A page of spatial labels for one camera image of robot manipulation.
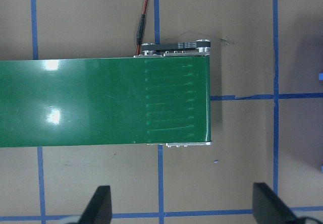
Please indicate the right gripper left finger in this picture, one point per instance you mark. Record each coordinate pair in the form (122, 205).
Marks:
(99, 208)

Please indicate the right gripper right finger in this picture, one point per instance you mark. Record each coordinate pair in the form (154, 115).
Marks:
(267, 207)

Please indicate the green conveyor belt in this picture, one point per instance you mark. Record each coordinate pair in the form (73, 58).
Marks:
(161, 96)

